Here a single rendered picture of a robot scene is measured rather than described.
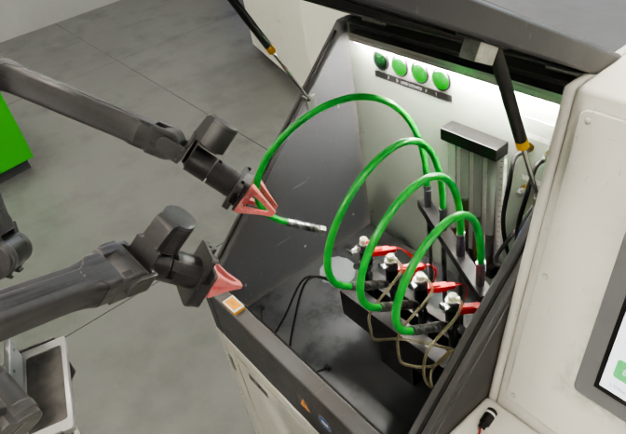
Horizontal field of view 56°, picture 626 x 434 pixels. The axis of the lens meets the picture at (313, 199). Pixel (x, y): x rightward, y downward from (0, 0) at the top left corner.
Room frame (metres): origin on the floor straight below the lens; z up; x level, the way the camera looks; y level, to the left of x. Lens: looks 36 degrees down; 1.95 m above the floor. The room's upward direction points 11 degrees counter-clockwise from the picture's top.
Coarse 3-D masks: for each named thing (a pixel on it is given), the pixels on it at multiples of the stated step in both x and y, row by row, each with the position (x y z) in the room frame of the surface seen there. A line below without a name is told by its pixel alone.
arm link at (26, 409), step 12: (0, 372) 0.62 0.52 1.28; (0, 408) 0.55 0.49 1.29; (12, 408) 0.57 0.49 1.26; (24, 408) 0.57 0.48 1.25; (36, 408) 0.58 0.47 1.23; (0, 420) 0.54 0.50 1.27; (12, 420) 0.55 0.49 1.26; (24, 420) 0.56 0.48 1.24; (36, 420) 0.58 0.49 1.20; (0, 432) 0.52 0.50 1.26; (12, 432) 0.55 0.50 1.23; (24, 432) 0.57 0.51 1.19
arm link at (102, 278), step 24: (72, 264) 0.63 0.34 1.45; (96, 264) 0.65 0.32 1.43; (120, 264) 0.67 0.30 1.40; (24, 288) 0.56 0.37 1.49; (48, 288) 0.57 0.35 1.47; (72, 288) 0.59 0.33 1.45; (96, 288) 0.61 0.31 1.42; (120, 288) 0.64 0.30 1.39; (0, 312) 0.51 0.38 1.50; (24, 312) 0.52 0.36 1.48; (48, 312) 0.55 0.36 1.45; (72, 312) 0.59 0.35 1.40; (0, 336) 0.50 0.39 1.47
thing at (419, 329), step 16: (448, 224) 0.72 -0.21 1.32; (480, 224) 0.77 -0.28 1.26; (432, 240) 0.70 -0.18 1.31; (480, 240) 0.77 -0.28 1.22; (416, 256) 0.69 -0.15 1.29; (480, 256) 0.77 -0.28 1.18; (480, 272) 0.77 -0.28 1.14; (400, 288) 0.67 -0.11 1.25; (400, 304) 0.66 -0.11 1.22; (400, 320) 0.66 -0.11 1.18
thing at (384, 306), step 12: (420, 180) 0.81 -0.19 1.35; (432, 180) 0.82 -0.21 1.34; (444, 180) 0.84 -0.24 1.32; (408, 192) 0.79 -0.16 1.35; (456, 192) 0.85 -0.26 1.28; (396, 204) 0.77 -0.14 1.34; (456, 204) 0.86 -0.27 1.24; (384, 216) 0.76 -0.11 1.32; (384, 228) 0.75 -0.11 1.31; (372, 240) 0.74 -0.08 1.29; (456, 240) 0.87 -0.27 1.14; (372, 252) 0.73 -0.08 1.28; (456, 252) 0.87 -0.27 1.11; (360, 264) 0.73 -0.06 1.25; (360, 276) 0.72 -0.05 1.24; (360, 288) 0.72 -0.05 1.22; (360, 300) 0.72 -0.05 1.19; (408, 300) 0.78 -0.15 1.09
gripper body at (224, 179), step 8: (216, 168) 0.99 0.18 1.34; (224, 168) 0.99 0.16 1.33; (232, 168) 1.01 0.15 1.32; (248, 168) 1.04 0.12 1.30; (208, 176) 0.98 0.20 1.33; (216, 176) 0.98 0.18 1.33; (224, 176) 0.98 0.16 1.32; (232, 176) 0.98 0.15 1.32; (240, 176) 0.98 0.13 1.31; (208, 184) 0.99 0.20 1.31; (216, 184) 0.98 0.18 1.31; (224, 184) 0.97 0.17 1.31; (232, 184) 0.97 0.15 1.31; (240, 184) 0.95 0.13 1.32; (224, 192) 0.97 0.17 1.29; (232, 192) 0.95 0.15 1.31; (224, 208) 0.95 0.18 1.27
